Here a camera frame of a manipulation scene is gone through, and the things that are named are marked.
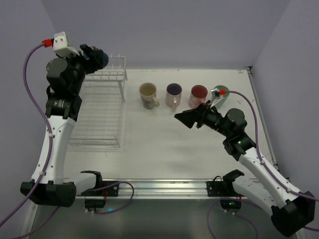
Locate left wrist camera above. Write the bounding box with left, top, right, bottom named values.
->
left=53, top=31, right=80, bottom=58

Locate pale pink mug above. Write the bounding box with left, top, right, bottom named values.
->
left=165, top=83, right=182, bottom=111

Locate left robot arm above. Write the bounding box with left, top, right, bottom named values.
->
left=20, top=44, right=109, bottom=207

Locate dark blue mug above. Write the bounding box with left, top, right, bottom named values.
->
left=90, top=46, right=109, bottom=70

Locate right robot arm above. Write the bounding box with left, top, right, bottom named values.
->
left=174, top=103, right=316, bottom=237

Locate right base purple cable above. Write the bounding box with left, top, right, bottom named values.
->
left=207, top=198, right=259, bottom=239

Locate light green cup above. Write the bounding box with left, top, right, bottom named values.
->
left=214, top=85, right=229, bottom=109

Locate aluminium mounting rail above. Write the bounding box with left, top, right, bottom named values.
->
left=31, top=177, right=295, bottom=200

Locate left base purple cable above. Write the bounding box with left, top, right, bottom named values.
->
left=86, top=181, right=136, bottom=215

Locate white wire dish rack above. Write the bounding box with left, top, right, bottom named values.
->
left=70, top=55, right=128, bottom=150

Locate cream floral mug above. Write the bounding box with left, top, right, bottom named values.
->
left=139, top=83, right=160, bottom=110

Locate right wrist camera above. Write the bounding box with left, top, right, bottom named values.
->
left=210, top=88, right=223, bottom=108

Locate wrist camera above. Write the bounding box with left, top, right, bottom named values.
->
left=53, top=31, right=80, bottom=58
left=210, top=88, right=223, bottom=108

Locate pink patterned mug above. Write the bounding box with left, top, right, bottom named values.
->
left=188, top=85, right=208, bottom=109

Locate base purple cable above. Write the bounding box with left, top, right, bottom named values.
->
left=86, top=181, right=136, bottom=215
left=207, top=198, right=259, bottom=239

